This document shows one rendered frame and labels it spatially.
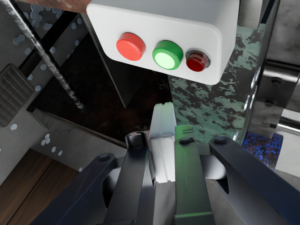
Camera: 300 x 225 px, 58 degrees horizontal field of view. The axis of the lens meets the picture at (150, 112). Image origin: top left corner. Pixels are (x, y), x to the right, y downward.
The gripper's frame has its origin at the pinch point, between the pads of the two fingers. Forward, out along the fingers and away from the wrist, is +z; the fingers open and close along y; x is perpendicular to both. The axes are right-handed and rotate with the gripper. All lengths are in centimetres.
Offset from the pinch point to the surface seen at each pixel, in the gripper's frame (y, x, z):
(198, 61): 3.4, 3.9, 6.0
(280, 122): 23, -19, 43
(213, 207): 21, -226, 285
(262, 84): 16.1, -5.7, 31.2
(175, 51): 1.6, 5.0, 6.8
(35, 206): -45, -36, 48
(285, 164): 118, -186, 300
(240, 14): 8.8, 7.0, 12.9
